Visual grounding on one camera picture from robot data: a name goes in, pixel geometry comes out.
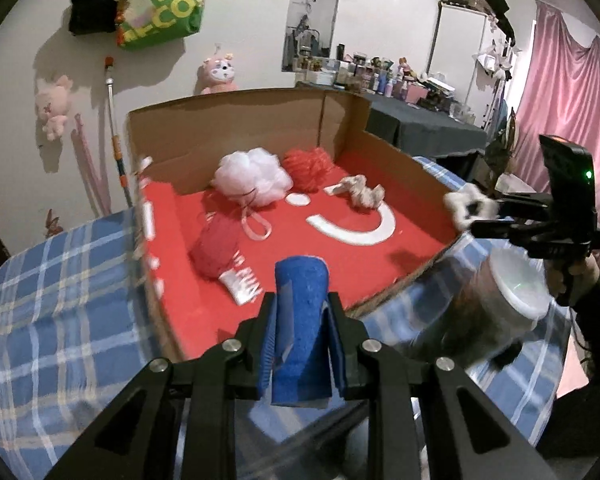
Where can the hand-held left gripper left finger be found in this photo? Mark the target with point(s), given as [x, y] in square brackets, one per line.
[266, 360]

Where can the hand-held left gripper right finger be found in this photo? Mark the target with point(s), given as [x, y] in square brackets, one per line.
[339, 360]

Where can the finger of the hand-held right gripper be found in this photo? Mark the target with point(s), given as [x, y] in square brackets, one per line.
[522, 205]
[500, 231]

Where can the white fluffy scrunchie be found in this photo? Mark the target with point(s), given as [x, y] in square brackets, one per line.
[460, 205]

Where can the blue towel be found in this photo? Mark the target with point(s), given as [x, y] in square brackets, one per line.
[300, 310]

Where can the red rabbit-shaped towel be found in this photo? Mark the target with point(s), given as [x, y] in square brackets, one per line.
[215, 250]

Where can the cream crochet scrunchie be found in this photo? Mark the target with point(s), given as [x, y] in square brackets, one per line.
[362, 191]

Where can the white mesh bath loofah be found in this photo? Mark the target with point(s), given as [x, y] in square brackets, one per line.
[250, 172]

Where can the coral mesh bath loofah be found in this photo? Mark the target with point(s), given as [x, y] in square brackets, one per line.
[307, 167]

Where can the cardboard box red inside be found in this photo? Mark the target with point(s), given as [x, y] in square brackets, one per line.
[230, 125]

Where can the person's right hand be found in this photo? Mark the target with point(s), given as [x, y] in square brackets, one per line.
[582, 275]

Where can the dark dried plant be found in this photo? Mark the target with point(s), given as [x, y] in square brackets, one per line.
[502, 155]

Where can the pink curtain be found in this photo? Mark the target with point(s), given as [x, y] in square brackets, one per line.
[565, 85]

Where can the dark cloth covered table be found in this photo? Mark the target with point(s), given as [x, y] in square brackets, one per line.
[420, 130]

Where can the white wardrobe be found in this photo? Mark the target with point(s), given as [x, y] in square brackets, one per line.
[460, 40]

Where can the dark clothes pile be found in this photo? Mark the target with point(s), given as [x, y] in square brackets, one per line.
[497, 5]

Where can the blue plaid blanket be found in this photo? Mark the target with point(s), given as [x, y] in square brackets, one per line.
[55, 310]

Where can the white pole orange bands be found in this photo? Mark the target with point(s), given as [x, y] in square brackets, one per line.
[114, 125]

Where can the pink plush with face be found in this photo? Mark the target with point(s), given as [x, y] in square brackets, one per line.
[217, 72]

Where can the light pink rabbit plush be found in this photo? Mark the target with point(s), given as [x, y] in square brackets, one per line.
[55, 105]

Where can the green tote bag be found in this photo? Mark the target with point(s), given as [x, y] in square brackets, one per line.
[165, 10]

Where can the rabbit wall sticker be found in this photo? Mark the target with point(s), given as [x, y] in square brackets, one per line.
[54, 224]

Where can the wall mirror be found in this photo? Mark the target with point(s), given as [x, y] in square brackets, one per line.
[315, 10]

